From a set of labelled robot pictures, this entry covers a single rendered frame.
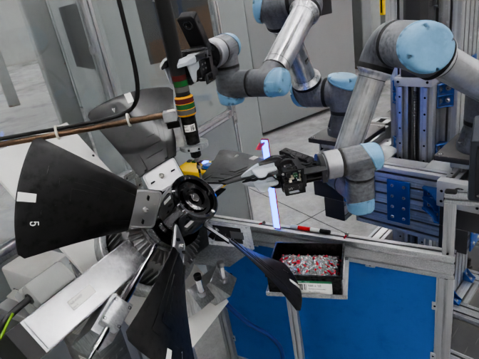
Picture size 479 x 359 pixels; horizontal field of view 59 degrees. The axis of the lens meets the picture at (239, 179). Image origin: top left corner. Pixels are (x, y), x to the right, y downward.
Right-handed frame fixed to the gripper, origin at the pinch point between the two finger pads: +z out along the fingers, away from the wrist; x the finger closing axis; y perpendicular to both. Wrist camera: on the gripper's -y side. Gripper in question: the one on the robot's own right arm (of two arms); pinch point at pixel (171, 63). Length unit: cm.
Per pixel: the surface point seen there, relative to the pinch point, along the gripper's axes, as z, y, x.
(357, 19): -691, 67, 32
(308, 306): -36, 98, -14
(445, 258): -26, 66, -58
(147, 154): 1.9, 20.5, 11.0
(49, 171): 27.2, 13.3, 15.5
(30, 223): 33.8, 21.0, 17.4
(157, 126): -4.1, 15.5, 10.0
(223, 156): -23.3, 31.9, 3.0
